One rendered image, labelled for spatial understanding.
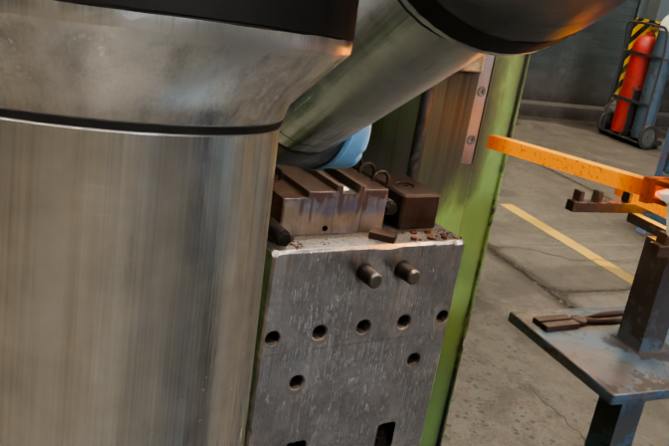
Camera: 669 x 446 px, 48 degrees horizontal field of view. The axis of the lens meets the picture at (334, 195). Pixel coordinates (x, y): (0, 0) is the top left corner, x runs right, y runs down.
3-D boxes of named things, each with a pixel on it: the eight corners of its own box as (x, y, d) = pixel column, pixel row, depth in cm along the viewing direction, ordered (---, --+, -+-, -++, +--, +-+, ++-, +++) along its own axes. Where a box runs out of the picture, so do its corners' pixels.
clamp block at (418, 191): (436, 228, 138) (443, 194, 136) (398, 230, 134) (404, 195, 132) (399, 205, 148) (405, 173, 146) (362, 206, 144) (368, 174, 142)
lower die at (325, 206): (381, 231, 132) (389, 184, 130) (278, 236, 122) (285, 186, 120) (278, 159, 166) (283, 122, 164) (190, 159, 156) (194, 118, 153)
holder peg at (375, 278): (381, 289, 123) (384, 273, 122) (367, 290, 122) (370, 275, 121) (368, 278, 127) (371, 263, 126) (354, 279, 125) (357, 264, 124)
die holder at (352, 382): (419, 452, 148) (467, 240, 135) (239, 495, 128) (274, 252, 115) (292, 319, 193) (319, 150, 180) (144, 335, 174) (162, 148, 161)
